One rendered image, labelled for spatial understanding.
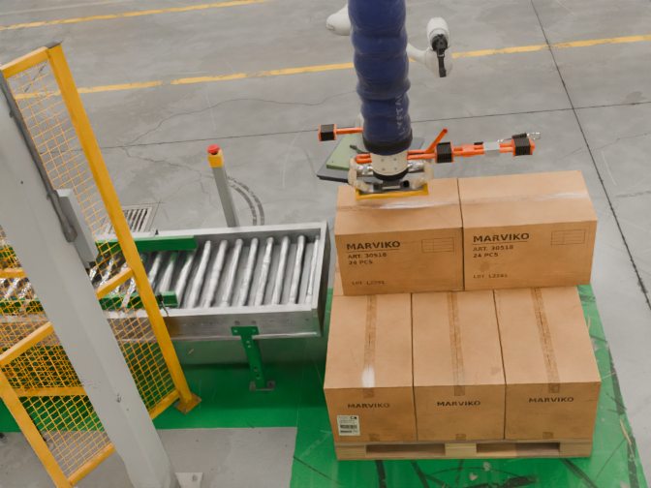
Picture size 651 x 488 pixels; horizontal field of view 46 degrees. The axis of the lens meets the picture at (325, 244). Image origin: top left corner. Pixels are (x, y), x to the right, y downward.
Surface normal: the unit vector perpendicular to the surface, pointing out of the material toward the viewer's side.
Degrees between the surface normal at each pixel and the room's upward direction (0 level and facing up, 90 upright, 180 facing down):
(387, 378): 0
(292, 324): 90
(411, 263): 90
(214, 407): 0
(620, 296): 0
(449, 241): 90
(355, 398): 90
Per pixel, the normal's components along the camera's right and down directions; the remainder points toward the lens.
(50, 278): -0.07, 0.64
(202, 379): -0.13, -0.76
